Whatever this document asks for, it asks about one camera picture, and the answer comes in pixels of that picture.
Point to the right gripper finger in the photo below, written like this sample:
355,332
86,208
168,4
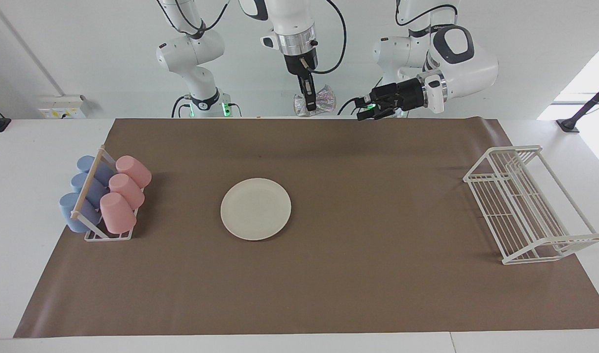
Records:
311,102

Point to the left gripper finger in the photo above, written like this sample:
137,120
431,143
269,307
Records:
377,113
369,101

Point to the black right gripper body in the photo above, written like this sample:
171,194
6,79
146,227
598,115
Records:
301,64

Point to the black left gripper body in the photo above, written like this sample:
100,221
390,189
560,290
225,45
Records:
402,94

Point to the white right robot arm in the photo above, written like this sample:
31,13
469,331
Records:
196,49

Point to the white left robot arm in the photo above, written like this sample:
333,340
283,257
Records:
466,63

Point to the cream round plate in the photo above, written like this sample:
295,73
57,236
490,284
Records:
255,208

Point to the brown table mat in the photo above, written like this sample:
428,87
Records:
328,274

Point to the black angled stand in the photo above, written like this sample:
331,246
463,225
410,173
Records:
588,105

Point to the pink plastic cup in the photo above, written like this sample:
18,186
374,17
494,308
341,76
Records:
127,191
117,213
135,171

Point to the blue plastic cup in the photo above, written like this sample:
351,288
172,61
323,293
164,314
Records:
103,171
95,191
71,211

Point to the cup rack with wooden bar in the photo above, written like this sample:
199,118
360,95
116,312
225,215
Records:
89,184

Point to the white wall power outlet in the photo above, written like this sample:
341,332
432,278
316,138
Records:
61,107

